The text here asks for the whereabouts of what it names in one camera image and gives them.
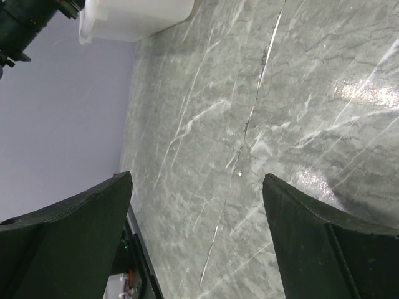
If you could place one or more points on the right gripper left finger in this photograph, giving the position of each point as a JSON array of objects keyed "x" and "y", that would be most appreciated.
[{"x": 65, "y": 250}]

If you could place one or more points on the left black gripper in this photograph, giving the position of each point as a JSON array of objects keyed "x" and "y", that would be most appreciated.
[{"x": 23, "y": 20}]

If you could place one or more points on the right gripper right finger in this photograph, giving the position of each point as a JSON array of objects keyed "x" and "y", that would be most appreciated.
[{"x": 323, "y": 252}]

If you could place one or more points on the translucent white plastic bin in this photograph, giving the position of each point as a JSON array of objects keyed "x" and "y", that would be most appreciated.
[{"x": 130, "y": 20}]

